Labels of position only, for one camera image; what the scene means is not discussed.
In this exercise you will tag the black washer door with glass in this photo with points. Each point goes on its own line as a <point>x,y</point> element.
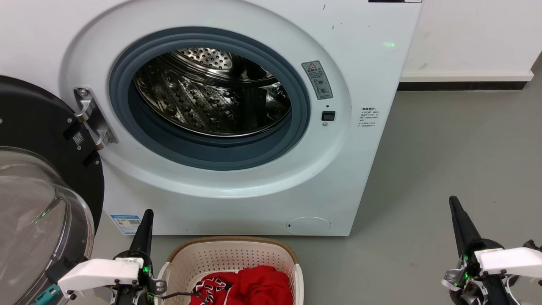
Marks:
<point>34,127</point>

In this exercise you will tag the white front-load washing machine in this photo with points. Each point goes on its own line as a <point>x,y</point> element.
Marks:
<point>254,203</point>

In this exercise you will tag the stainless steel washing machine drum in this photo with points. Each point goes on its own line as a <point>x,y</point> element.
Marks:
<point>190,97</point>

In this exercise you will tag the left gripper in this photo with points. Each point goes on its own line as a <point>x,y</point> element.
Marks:
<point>146,279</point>

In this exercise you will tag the small text label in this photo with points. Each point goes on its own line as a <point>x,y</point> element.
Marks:
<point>369,117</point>

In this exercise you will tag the red printed garment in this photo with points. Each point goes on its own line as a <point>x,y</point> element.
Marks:
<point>258,286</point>

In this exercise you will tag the cream perforated laundry basket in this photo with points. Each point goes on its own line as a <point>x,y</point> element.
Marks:
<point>230,254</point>

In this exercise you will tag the blue energy label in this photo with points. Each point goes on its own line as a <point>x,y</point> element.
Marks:
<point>125,223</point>

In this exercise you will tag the QR code sticker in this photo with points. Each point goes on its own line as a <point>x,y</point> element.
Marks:
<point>78,138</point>

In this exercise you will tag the white and black baseboard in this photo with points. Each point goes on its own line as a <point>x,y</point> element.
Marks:
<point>465,80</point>

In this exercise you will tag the grey warning sticker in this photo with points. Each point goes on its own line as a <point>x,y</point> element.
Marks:
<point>317,80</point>

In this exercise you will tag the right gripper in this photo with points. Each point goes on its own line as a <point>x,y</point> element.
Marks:
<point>476,288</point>

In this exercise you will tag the round drain filter cover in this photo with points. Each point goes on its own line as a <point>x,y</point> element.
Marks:
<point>308,225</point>

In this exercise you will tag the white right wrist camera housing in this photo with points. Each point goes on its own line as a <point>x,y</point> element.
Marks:
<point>510,260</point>

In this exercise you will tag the black door latch slot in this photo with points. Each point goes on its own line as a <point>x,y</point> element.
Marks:
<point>328,115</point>

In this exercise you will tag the teal plastic clip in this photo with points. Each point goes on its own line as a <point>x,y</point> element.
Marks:
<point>48,294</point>

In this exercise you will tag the grey rubber door gasket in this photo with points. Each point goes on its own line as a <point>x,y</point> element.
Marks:
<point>126,84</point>

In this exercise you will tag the silver metal door hinge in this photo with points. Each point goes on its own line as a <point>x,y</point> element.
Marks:
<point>94,117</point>

